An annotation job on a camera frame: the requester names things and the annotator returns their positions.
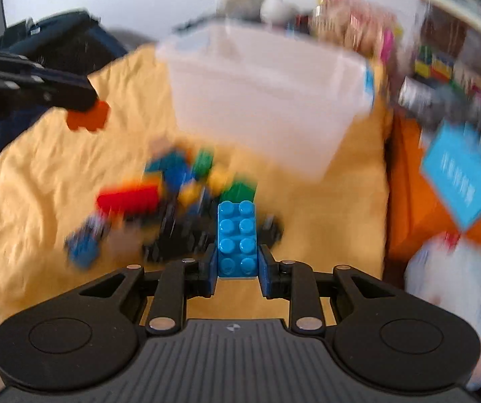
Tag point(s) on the snack bag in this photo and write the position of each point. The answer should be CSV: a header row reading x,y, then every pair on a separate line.
x,y
349,21

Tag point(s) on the pink item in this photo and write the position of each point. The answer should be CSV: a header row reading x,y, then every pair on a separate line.
x,y
387,46

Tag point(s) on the light blue toy brick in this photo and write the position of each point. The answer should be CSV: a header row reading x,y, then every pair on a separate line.
x,y
237,239

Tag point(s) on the blue toy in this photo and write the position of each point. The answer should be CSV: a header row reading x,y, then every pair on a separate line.
x,y
83,243

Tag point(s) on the black toy car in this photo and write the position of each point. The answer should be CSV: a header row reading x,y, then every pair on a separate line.
x,y
173,239

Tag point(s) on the teal toy brick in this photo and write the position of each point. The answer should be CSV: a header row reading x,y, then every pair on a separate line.
x,y
165,161

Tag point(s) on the orange toy brick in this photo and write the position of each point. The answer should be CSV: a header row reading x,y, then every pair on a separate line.
x,y
91,117

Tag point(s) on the dark blue backpack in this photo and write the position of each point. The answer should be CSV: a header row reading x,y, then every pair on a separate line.
x,y
55,42

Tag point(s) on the white plastic bin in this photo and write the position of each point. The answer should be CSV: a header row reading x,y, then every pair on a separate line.
x,y
261,92

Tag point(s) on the blue card box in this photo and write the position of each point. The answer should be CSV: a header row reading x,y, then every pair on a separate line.
x,y
458,176

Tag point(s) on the yellow blanket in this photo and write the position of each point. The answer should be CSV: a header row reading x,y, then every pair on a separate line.
x,y
55,176

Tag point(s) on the orange box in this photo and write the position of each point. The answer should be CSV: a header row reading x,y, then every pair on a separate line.
x,y
408,201

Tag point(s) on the dark blue toy brick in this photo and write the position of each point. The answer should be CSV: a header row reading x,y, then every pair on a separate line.
x,y
178,176

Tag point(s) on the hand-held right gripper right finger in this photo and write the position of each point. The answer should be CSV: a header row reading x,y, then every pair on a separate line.
x,y
265,275

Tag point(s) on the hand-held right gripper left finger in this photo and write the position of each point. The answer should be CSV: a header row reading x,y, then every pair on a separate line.
x,y
210,273

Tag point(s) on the red toy brick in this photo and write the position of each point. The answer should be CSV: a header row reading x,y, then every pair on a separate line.
x,y
129,200

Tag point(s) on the clear box of colourful bricks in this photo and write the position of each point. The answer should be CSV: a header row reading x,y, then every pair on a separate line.
x,y
433,63

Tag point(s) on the white wipes pack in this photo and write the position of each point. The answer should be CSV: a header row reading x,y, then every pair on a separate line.
x,y
454,302

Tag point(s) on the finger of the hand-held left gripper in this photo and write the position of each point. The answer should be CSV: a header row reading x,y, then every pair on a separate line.
x,y
60,88

